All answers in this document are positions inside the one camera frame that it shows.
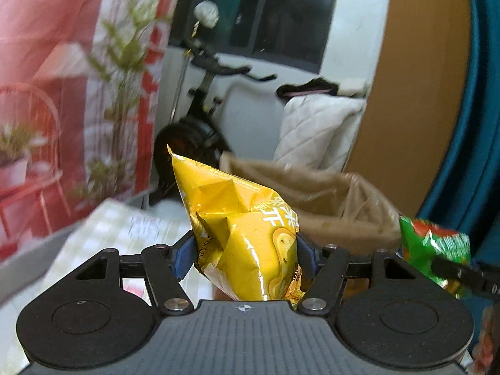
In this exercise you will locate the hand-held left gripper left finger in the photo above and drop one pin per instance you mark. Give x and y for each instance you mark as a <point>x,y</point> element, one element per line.
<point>186,256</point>

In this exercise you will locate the wooden chair back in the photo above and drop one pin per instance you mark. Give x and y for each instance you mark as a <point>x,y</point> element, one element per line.
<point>414,86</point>

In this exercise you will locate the red plant-print curtain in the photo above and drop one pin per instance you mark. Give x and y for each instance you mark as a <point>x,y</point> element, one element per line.
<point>70,97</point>

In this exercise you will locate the brown cardboard box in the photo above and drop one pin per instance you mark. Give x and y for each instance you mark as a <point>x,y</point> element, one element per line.
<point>312,199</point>

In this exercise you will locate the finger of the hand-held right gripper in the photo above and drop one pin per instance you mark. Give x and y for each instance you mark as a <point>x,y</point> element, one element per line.
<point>465,275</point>

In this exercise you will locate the black exercise bike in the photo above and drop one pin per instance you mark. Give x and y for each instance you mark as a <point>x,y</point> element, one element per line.
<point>195,132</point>

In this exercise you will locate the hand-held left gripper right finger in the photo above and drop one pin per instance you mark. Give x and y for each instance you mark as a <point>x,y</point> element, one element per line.
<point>306,256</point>

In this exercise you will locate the dark fluffy cloth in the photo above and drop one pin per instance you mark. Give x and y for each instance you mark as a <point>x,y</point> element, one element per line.
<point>308,86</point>

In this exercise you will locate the white quilted cloth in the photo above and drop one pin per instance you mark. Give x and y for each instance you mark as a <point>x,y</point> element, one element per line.
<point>316,129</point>

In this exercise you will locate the white crumpled ball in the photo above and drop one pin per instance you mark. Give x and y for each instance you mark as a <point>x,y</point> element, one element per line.
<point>207,13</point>

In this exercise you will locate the yellow snack bag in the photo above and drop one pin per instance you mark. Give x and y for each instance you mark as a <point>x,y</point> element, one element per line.
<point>242,238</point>

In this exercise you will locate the dark window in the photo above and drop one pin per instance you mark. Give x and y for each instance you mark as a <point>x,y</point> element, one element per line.
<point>273,11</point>

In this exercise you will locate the green checked tablecloth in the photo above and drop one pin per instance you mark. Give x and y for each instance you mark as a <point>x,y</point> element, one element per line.
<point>105,218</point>

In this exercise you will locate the teal curtain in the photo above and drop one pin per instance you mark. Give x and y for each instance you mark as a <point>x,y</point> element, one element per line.
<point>476,144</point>

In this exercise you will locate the green snack bag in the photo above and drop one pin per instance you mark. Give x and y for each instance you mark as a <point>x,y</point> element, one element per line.
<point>433,242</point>

